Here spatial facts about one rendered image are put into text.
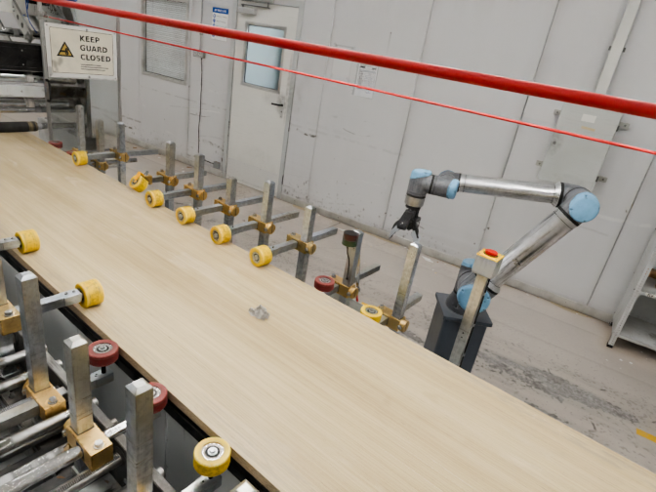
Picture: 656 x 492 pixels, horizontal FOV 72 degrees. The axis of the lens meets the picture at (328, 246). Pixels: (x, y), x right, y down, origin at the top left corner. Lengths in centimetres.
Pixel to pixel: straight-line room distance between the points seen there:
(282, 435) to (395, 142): 378
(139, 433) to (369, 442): 54
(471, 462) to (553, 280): 335
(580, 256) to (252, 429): 362
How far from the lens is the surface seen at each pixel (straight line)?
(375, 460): 117
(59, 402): 138
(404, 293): 173
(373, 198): 481
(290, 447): 115
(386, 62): 36
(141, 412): 93
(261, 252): 181
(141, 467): 103
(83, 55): 375
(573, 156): 401
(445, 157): 446
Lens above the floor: 175
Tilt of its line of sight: 23 degrees down
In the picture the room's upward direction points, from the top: 10 degrees clockwise
